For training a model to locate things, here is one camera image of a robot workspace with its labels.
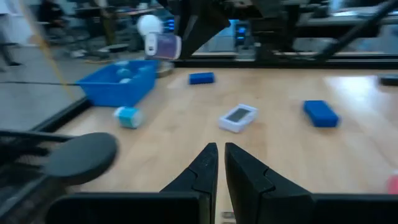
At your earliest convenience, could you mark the black flat rectangular plate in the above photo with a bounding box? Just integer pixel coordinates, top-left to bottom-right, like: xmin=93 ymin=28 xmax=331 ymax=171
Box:
xmin=378 ymin=73 xmax=398 ymax=87

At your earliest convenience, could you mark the pink wall charger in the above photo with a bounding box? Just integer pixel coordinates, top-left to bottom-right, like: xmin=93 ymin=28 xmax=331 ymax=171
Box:
xmin=386 ymin=172 xmax=398 ymax=196

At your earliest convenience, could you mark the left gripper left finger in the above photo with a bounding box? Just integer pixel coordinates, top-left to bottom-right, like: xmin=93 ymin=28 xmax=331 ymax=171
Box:
xmin=45 ymin=142 xmax=219 ymax=224

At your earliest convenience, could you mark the yellow cable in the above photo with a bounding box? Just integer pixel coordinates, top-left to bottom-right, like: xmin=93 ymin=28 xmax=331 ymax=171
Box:
xmin=17 ymin=0 xmax=77 ymax=102

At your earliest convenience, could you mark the white case with screen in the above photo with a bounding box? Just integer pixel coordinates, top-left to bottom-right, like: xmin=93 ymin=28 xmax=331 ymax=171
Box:
xmin=217 ymin=103 xmax=260 ymax=134

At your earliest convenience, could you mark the person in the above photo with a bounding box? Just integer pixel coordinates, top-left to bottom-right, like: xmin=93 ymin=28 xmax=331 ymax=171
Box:
xmin=0 ymin=0 xmax=23 ymax=68

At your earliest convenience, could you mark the white bulb on metal stand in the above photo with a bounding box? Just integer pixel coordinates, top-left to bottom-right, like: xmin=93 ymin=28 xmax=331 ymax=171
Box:
xmin=136 ymin=14 xmax=175 ymax=78

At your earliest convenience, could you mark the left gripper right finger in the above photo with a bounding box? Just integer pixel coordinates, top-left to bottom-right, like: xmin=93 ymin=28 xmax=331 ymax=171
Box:
xmin=224 ymin=142 xmax=398 ymax=224

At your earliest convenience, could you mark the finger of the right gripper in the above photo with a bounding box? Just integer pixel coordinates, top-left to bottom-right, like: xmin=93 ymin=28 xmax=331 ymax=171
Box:
xmin=175 ymin=12 xmax=231 ymax=60

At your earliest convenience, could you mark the blue rectangular box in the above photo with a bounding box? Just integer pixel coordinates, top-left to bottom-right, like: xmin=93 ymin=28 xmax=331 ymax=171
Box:
xmin=188 ymin=72 xmax=216 ymax=86
xmin=302 ymin=100 xmax=341 ymax=129

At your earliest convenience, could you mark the blue plastic basket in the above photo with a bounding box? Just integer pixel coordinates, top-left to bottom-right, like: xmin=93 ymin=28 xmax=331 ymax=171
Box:
xmin=75 ymin=59 xmax=160 ymax=108

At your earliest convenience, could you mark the black aluminium table frame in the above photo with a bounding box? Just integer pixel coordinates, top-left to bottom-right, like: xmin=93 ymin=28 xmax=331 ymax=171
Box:
xmin=30 ymin=0 xmax=398 ymax=133

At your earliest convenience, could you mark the purple wall charger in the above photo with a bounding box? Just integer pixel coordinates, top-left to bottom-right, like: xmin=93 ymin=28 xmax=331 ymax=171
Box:
xmin=144 ymin=32 xmax=183 ymax=61

